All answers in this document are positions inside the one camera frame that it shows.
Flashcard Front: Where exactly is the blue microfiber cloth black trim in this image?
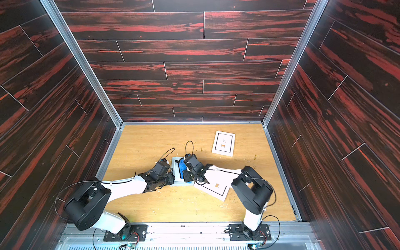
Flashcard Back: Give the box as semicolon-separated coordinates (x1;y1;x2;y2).
175;157;187;179

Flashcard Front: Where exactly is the light blue picture frame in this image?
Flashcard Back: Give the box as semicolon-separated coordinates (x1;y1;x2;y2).
171;157;194;186

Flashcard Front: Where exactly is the cream white picture frame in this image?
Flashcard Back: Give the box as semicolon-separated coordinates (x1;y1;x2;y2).
194;165;241;202

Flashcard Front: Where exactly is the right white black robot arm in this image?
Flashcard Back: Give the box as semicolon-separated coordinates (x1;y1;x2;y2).
181;164;274;237

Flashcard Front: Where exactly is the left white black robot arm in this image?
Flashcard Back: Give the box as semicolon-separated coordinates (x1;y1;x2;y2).
64;172;175;234

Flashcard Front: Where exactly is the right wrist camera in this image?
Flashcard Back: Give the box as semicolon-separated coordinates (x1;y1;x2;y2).
183;154;201;170

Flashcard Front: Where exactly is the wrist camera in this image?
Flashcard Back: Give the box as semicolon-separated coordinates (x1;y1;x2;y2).
149;158;170;179
183;154;201;170

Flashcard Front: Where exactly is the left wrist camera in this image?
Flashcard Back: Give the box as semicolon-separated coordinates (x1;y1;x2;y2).
149;158;170;179

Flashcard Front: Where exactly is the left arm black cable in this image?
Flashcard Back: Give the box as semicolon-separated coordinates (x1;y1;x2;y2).
54;147;176;223

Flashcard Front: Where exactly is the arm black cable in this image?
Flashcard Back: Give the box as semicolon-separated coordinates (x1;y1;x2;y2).
185;140;281;249
54;147;176;223

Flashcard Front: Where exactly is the white picture frame black border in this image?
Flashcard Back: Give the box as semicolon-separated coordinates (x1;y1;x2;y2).
211;131;235;157

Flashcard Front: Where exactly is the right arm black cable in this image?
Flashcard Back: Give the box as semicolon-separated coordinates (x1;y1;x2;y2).
185;140;281;249

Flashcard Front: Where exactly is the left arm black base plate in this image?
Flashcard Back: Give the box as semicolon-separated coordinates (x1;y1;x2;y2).
103;224;148;243

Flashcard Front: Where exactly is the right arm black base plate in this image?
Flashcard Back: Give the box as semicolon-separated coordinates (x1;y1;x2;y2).
224;224;271;241

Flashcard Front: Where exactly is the aluminium front rail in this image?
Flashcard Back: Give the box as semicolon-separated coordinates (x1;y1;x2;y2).
56;221;324;250

